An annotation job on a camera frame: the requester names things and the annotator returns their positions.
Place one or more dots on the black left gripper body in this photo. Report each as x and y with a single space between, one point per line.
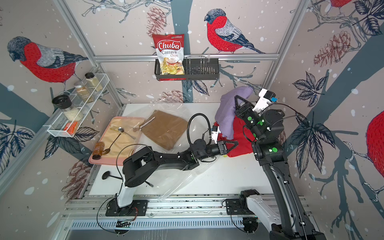
212 150

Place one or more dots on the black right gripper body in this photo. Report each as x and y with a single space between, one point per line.
252 121

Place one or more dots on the red garment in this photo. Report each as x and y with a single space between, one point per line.
240 135

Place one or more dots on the purple grey garment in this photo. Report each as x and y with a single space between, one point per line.
225 114

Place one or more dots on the brown garment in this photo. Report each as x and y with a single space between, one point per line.
164 129

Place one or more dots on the clear plastic vacuum bag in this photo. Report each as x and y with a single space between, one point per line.
185 140

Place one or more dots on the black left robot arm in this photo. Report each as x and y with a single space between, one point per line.
141 165

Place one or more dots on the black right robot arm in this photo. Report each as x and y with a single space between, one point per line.
291 222

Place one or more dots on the red Chuba cassava chips bag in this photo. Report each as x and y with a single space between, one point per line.
170 53

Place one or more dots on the black plastic fork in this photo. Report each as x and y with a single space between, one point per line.
151 185

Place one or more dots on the pink tray with beige mat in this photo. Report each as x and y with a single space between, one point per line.
126 152

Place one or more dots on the metal spoon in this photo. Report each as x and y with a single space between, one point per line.
118 137

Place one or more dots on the black ladle spoon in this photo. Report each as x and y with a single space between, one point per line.
107 175

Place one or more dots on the amber sauce bottle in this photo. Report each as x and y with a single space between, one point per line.
98 150

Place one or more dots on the small red packet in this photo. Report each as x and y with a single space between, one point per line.
71 128

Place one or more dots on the brown spice jar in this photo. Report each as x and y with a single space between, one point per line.
83 92

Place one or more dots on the yellow spice jar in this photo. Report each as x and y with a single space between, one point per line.
93 81

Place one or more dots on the clear acrylic spice shelf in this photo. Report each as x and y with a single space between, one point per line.
55 128

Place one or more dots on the black lid spice jar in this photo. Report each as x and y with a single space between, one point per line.
64 103

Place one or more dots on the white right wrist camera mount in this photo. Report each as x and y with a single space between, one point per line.
266 98

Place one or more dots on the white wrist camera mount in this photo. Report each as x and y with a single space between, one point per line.
266 98
215 133

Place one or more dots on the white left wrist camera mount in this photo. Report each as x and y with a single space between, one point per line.
215 133

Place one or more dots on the black wire wall basket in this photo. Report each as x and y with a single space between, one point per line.
202 69

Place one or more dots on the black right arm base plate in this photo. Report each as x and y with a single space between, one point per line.
234 207

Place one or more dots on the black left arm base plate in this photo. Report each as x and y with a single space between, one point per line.
137 208

